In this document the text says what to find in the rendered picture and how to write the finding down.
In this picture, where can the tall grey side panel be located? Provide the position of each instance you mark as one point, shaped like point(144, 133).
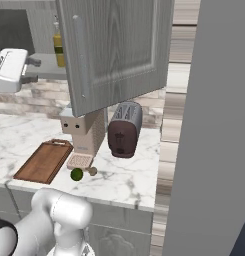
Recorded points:
point(214, 133)

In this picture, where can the grey wall cabinet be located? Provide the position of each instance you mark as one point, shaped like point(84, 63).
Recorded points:
point(40, 36)

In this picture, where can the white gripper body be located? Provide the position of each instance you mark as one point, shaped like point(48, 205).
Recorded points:
point(9, 71)

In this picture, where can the beige coffee machine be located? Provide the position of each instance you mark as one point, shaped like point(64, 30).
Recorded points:
point(84, 133)

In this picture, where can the brown and silver toaster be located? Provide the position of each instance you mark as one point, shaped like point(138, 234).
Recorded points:
point(124, 130)

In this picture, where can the yellow condiment bottle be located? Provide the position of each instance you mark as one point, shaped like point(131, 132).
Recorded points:
point(58, 46)

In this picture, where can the brown wooden cutting board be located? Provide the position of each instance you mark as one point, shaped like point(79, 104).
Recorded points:
point(44, 161)

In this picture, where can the dark blue object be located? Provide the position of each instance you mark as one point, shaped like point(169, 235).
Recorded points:
point(242, 240)

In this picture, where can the green lime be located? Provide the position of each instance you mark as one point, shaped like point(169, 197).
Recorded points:
point(76, 174)

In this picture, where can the grey wood cabinet door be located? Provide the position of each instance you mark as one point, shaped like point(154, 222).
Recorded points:
point(120, 50)

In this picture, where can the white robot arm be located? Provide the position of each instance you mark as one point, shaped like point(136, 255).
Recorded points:
point(60, 213)

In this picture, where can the grey base cabinets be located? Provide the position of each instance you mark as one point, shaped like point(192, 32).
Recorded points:
point(120, 226)

